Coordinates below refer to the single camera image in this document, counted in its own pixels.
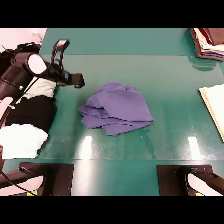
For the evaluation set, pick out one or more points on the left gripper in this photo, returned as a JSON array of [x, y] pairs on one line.
[[77, 80]]

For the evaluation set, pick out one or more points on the purple shirt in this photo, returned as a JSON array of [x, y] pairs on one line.
[[120, 108]]

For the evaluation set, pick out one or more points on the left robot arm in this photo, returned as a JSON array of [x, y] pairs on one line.
[[18, 75]]

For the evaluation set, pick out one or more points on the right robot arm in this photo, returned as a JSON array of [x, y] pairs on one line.
[[206, 178]]

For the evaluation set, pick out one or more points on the white garment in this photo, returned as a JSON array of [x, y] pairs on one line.
[[213, 49], [21, 141], [43, 88]]

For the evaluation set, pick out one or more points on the brown garment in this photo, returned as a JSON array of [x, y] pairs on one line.
[[194, 40]]

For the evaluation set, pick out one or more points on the cream garment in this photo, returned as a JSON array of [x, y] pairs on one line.
[[215, 106]]

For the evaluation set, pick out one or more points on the dark red garment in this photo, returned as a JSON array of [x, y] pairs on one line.
[[216, 35]]

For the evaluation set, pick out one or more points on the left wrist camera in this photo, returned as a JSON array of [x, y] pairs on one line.
[[60, 44]]

